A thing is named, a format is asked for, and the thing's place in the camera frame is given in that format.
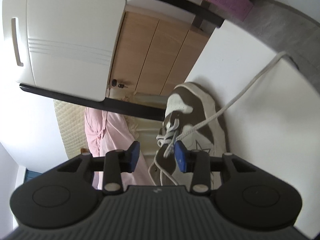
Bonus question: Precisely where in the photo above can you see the white shoelace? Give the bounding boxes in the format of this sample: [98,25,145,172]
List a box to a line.
[148,51,288,186]

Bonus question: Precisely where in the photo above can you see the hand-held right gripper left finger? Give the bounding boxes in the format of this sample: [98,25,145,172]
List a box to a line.
[57,141,140,196]

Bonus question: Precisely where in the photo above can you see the pink duvet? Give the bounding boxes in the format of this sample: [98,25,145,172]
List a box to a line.
[84,106,152,191]

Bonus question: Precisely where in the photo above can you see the wooden drawer cabinet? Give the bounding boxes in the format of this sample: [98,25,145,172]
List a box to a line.
[109,10,210,97]

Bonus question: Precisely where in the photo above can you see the white chair with black frame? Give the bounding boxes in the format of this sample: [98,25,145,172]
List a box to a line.
[1,0,320,233]

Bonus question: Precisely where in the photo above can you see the white and brown sneaker shoe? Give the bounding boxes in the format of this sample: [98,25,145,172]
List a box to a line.
[147,81,228,191]

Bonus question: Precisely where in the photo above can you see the black key bunch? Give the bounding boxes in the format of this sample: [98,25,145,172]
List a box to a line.
[111,79,129,89]

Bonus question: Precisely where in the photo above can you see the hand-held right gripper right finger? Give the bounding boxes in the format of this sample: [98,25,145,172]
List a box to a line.
[174,141,261,195]

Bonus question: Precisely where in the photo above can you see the cream quilted headboard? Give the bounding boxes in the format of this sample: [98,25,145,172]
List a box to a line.
[53,99,88,160]

